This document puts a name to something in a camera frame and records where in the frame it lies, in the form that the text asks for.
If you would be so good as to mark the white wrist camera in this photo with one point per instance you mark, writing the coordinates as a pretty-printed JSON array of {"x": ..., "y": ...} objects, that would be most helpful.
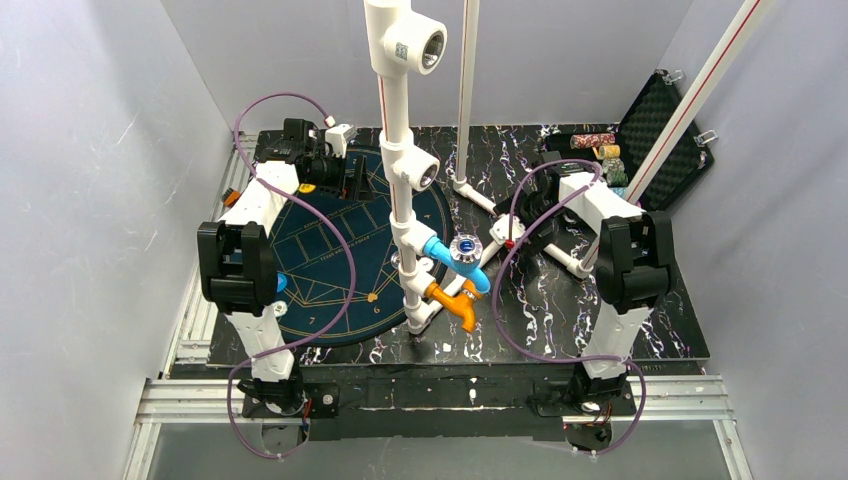
[
  {"x": 505, "y": 229},
  {"x": 338, "y": 138}
]

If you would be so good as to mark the green chip stack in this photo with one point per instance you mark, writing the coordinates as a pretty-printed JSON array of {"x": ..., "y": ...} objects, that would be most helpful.
[{"x": 615, "y": 173}]

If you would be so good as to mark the white PVC pipe frame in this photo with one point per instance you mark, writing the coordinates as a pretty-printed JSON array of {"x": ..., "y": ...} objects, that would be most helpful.
[{"x": 401, "y": 40}]

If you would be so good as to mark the red chip row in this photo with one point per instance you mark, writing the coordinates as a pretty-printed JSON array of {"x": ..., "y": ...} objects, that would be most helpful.
[{"x": 593, "y": 140}]

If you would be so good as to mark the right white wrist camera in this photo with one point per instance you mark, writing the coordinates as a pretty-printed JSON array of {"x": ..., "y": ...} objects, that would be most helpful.
[{"x": 505, "y": 229}]

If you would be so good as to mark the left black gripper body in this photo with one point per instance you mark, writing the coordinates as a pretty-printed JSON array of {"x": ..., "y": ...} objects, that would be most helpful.
[{"x": 346, "y": 176}]

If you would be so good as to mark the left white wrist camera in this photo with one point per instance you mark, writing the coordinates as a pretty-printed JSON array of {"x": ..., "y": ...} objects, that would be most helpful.
[{"x": 338, "y": 138}]

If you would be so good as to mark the round blue poker mat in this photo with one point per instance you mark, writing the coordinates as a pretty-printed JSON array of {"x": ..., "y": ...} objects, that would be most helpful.
[{"x": 319, "y": 294}]

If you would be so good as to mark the light blue chip row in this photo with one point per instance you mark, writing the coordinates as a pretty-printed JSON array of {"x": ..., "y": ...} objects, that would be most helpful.
[{"x": 621, "y": 192}]

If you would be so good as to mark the yellow chip stack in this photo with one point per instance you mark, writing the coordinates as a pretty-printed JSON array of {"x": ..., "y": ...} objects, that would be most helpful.
[{"x": 608, "y": 151}]

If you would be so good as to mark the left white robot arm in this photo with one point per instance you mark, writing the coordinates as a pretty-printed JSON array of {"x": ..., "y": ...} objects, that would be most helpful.
[{"x": 238, "y": 271}]

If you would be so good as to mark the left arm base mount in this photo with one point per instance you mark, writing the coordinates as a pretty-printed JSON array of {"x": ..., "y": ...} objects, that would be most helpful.
[{"x": 288, "y": 399}]

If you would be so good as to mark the black chip case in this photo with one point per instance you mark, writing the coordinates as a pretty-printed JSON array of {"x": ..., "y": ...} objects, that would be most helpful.
[{"x": 636, "y": 134}]

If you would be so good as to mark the orange pipe valve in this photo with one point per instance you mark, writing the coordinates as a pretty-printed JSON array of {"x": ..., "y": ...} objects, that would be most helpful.
[{"x": 460, "y": 304}]

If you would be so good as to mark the orange black clamp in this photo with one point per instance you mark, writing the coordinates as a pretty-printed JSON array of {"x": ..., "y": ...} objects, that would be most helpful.
[{"x": 230, "y": 197}]

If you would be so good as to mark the grey white poker chip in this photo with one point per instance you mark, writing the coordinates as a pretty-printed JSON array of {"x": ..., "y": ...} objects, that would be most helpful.
[{"x": 280, "y": 308}]

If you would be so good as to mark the blue pipe valve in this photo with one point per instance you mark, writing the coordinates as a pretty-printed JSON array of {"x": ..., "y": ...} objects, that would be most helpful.
[{"x": 463, "y": 256}]

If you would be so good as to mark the aluminium frame rail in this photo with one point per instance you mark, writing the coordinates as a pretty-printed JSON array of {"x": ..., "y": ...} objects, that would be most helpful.
[{"x": 428, "y": 407}]

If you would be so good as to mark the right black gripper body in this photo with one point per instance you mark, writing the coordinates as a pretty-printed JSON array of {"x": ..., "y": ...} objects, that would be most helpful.
[{"x": 530, "y": 216}]

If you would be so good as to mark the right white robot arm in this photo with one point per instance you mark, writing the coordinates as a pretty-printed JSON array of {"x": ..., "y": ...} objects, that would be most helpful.
[{"x": 634, "y": 269}]

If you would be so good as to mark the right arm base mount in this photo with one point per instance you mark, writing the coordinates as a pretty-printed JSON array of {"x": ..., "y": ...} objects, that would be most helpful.
[{"x": 595, "y": 400}]

